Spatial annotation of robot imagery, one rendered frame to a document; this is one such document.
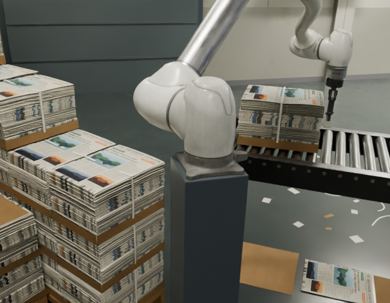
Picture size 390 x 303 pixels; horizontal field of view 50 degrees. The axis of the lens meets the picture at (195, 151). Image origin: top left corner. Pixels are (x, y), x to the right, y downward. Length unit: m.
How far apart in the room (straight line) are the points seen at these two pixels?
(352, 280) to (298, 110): 1.09
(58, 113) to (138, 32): 3.76
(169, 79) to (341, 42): 0.87
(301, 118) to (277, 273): 0.97
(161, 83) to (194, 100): 0.19
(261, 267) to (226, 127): 1.43
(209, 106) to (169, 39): 4.64
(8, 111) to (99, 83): 3.93
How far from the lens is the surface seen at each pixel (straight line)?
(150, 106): 1.33
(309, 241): 2.79
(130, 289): 1.93
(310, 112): 1.93
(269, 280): 2.44
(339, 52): 1.94
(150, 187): 1.74
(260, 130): 1.96
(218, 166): 1.25
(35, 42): 5.68
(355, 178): 1.88
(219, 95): 1.19
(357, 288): 2.52
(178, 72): 1.35
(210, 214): 1.29
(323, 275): 2.55
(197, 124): 1.19
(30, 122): 1.98
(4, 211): 1.96
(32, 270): 2.06
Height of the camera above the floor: 1.57
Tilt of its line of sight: 24 degrees down
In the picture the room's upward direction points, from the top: 2 degrees clockwise
